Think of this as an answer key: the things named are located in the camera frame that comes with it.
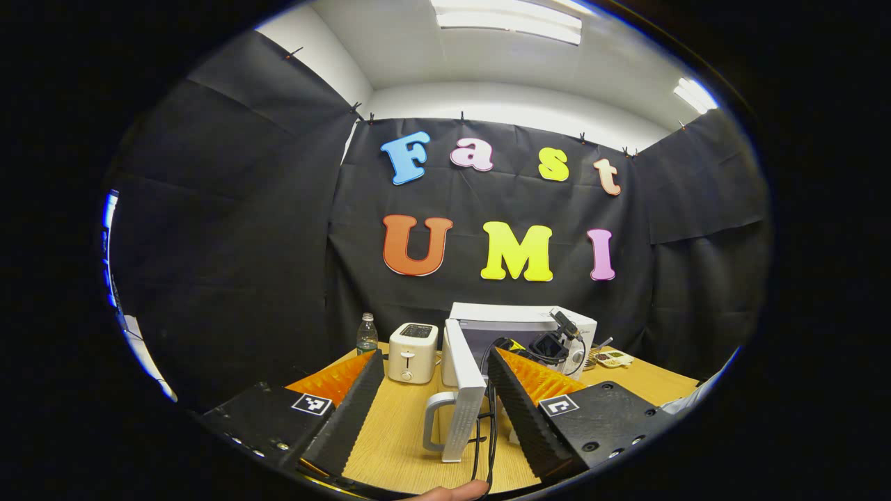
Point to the small ceiling light panel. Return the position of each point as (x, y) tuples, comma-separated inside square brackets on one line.
[(695, 95)]

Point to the white microwave oven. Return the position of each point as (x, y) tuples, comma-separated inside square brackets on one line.
[(463, 396)]

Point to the clear plastic water bottle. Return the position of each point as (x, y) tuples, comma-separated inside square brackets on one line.
[(367, 337)]

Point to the large ceiling light panel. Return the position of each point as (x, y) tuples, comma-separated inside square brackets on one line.
[(508, 17)]

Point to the black backdrop cloth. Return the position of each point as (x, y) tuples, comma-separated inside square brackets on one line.
[(230, 243)]

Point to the small metal container with spoon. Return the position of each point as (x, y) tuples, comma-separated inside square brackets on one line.
[(593, 360)]

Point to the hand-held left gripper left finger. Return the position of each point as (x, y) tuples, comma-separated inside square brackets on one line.
[(348, 417)]

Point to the white toaster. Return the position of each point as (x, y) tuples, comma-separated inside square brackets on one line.
[(412, 355)]

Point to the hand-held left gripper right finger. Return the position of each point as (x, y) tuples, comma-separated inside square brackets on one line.
[(522, 417)]

